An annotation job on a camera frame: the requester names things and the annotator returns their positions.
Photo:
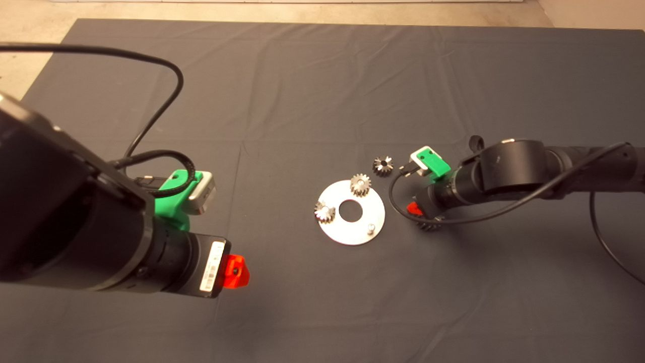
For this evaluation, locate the small dark steel gear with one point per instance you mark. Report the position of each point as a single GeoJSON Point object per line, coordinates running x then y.
{"type": "Point", "coordinates": [383, 166]}

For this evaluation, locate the round metal plate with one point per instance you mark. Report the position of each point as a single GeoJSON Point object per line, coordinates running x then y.
{"type": "Point", "coordinates": [337, 234]}

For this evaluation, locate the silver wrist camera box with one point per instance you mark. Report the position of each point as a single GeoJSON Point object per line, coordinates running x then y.
{"type": "Point", "coordinates": [414, 157]}
{"type": "Point", "coordinates": [204, 194]}

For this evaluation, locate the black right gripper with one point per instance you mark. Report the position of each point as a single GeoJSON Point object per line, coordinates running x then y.
{"type": "Point", "coordinates": [437, 201]}

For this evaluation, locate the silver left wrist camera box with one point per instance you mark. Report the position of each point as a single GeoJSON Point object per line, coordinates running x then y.
{"type": "Point", "coordinates": [204, 194]}

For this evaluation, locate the green left camera mount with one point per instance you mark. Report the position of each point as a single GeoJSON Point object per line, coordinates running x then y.
{"type": "Point", "coordinates": [176, 206]}

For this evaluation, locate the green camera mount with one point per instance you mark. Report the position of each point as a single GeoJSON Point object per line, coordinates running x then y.
{"type": "Point", "coordinates": [436, 162]}
{"type": "Point", "coordinates": [176, 206]}

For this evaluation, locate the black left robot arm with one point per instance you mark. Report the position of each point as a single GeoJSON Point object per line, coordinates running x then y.
{"type": "Point", "coordinates": [60, 217]}

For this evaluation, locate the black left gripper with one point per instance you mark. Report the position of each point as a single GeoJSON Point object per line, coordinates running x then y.
{"type": "Point", "coordinates": [205, 267]}

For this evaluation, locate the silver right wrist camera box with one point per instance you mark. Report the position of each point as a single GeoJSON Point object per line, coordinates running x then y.
{"type": "Point", "coordinates": [414, 157]}

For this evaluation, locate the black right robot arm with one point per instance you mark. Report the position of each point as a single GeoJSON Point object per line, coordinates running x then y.
{"type": "Point", "coordinates": [514, 166]}

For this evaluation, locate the large steel gear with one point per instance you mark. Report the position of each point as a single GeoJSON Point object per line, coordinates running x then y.
{"type": "Point", "coordinates": [428, 226]}

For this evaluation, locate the green right camera mount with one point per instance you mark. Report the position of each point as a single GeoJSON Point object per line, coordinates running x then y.
{"type": "Point", "coordinates": [436, 162]}

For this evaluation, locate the dark grey table cloth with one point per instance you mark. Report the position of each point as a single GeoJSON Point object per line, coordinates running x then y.
{"type": "Point", "coordinates": [322, 101]}

